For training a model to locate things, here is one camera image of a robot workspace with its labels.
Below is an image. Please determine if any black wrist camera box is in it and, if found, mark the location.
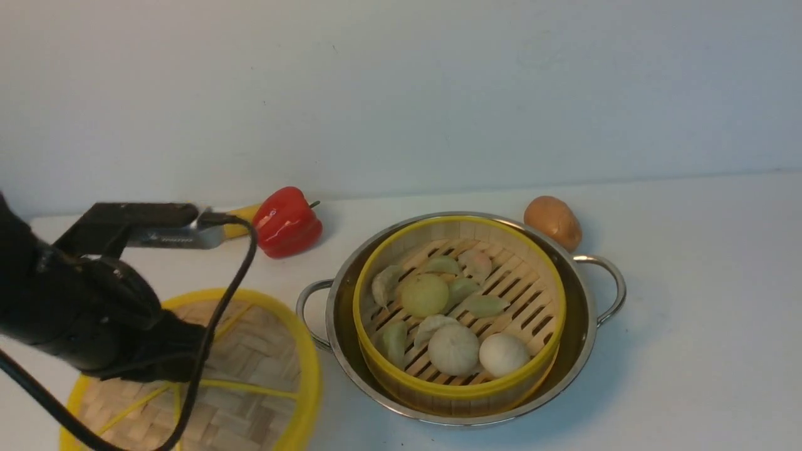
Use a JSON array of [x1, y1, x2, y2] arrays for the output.
[[55, 202, 231, 259]]

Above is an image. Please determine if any white round bun right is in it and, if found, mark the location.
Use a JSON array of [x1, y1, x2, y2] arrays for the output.
[[479, 332, 531, 378]]

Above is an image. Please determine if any woven bamboo steamer lid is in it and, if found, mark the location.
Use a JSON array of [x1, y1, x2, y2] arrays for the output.
[[67, 289, 323, 450]]

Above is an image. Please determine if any white round bun front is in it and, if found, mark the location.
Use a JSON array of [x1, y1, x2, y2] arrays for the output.
[[429, 324, 479, 376]]

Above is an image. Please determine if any bamboo steamer basket yellow rim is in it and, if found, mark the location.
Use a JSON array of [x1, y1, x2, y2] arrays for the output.
[[350, 223, 567, 413]]

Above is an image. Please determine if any red bell pepper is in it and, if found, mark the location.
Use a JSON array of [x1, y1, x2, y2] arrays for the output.
[[251, 186, 323, 259]]

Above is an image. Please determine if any pink dumpling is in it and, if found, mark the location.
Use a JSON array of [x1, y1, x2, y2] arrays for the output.
[[457, 249, 494, 284]]

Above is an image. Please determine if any white dumpling centre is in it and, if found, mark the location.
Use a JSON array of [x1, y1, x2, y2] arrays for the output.
[[414, 314, 459, 349]]

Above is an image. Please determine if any stainless steel pot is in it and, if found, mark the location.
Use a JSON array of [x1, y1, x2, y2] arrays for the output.
[[295, 212, 627, 428]]

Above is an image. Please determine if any green dumpling front left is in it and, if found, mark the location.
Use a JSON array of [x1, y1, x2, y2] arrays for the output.
[[379, 321, 409, 370]]

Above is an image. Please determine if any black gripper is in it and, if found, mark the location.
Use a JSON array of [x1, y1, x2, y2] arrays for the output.
[[1, 242, 206, 382]]

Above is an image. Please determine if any yellow-green round bun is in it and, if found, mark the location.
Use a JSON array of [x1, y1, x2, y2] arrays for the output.
[[399, 274, 450, 319]]

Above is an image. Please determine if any green dumpling top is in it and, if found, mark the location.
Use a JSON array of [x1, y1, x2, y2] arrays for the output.
[[419, 255, 463, 277]]

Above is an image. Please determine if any green dumpling right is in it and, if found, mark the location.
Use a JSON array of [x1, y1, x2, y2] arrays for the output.
[[460, 294, 510, 319]]

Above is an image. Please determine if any black camera cable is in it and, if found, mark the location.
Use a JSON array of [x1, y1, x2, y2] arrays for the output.
[[0, 212, 259, 451]]

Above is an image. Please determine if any white round bun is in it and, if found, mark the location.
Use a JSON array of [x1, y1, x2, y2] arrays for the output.
[[429, 324, 479, 376], [479, 332, 531, 378]]

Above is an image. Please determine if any pale green dumpling left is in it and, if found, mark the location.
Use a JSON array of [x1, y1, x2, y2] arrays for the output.
[[370, 265, 405, 310]]

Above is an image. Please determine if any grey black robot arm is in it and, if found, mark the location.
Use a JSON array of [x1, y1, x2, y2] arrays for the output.
[[1, 200, 208, 383]]

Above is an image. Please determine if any yellow banana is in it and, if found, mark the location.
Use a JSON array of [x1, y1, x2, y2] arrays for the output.
[[222, 204, 263, 240]]

